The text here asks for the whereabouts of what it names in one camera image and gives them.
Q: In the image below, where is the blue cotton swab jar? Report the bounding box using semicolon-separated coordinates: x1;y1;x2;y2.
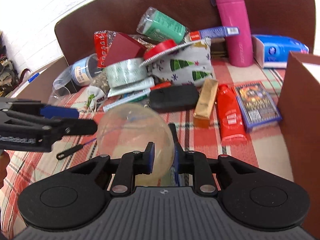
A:
71;54;101;87

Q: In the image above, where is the plaid tablecloth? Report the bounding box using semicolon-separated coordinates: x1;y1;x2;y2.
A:
0;57;296;240

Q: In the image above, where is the red tape roll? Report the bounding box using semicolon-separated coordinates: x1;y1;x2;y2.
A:
143;39;177;60

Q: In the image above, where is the dark red sandpaper sheet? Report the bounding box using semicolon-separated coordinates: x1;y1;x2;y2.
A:
104;33;146;67

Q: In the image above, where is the dark brown headboard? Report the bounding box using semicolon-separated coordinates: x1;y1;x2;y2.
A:
54;0;316;65

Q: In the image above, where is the blue playing card box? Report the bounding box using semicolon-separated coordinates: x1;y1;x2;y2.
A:
232;82;282;132

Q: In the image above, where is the blue tissue pack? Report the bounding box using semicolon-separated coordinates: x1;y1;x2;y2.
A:
252;34;309;69

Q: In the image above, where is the red snack bag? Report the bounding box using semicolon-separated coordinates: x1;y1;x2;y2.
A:
94;30;117;68

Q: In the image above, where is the red blue toothpaste box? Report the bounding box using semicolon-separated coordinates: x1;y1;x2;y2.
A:
184;26;240;42

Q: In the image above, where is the patterned green tape roll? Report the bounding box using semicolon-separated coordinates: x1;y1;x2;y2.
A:
105;58;148;88

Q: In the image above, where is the person left hand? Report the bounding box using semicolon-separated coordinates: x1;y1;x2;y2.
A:
0;151;10;187

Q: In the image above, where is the christmas tree pouch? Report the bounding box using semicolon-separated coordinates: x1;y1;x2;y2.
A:
140;37;214;87

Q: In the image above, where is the grey drawstring pouch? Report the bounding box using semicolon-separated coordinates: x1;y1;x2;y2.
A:
86;70;110;112

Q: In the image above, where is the green wet wipes canister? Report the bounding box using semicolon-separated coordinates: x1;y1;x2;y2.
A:
136;7;187;44

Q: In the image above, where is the clear plastic funnel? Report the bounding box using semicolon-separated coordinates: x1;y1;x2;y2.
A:
97;103;174;186

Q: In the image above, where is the black case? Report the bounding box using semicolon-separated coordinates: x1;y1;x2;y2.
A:
149;85;199;113

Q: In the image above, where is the red tube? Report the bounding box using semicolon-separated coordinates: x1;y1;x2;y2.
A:
216;84;247;146

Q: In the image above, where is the pink thermos bottle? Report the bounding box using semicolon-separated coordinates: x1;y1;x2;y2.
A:
214;0;253;67

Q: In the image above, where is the clear plastic case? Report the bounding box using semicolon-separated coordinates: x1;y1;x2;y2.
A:
53;66;75;93

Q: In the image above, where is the clear plastic cup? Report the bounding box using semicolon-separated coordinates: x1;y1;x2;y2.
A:
48;88;73;106

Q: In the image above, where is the red cap marker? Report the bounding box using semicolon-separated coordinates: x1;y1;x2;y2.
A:
103;81;171;112

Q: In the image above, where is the gold bar box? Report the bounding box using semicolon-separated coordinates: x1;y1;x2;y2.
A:
193;79;219;128

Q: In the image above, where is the right brown cardboard box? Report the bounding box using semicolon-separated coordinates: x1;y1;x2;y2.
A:
277;53;320;238

